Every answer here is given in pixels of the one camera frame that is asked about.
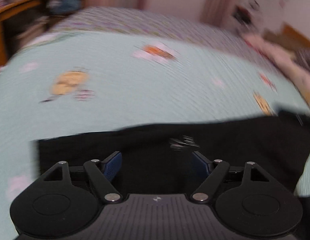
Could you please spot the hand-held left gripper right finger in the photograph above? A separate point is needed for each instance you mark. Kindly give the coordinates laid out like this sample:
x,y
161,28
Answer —
x,y
200,165

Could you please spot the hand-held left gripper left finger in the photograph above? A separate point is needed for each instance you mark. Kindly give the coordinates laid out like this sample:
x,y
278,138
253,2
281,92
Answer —
x,y
113,166

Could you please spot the black pants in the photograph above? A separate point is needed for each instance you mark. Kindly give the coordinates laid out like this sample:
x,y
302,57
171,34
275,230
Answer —
x,y
245,145

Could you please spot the teal bee-print quilted blanket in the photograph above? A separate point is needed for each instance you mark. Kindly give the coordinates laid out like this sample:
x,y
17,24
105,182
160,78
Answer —
x,y
145,87

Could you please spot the pink floral pillow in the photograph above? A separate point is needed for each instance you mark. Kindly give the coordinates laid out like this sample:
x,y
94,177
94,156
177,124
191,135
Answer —
x,y
277,55

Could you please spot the purple floral bedsheet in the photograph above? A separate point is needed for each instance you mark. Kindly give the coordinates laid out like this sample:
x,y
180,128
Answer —
x,y
135,22

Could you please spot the pile of bags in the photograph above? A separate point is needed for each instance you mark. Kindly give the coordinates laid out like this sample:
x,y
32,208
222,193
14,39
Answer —
x,y
245,12

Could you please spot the wooden headboard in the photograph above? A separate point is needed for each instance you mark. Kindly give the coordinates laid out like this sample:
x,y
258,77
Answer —
x,y
295,33

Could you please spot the blue cloth bundle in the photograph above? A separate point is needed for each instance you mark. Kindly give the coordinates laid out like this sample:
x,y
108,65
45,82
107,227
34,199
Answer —
x,y
63,3

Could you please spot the wooden desk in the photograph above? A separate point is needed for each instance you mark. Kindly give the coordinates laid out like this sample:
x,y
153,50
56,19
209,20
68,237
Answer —
x,y
9,15

